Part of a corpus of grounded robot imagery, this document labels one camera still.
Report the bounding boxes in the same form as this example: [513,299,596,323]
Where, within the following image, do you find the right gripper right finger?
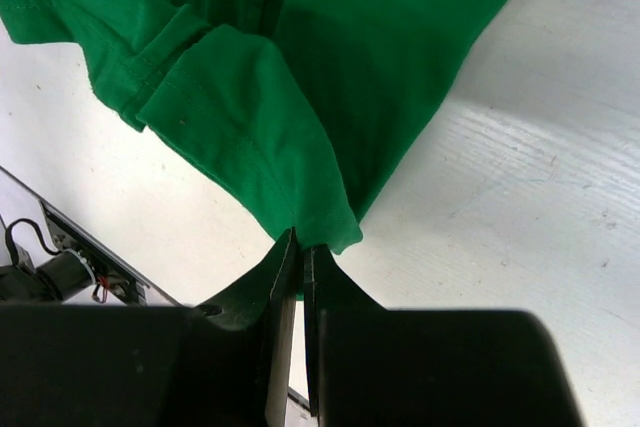
[303,247,582,426]

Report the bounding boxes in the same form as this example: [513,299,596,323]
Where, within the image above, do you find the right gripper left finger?
[1,230,299,426]

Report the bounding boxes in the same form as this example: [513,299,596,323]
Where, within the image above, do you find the green polo shirt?
[1,0,510,256]

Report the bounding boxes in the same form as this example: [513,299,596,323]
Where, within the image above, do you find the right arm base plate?
[1,170,177,306]

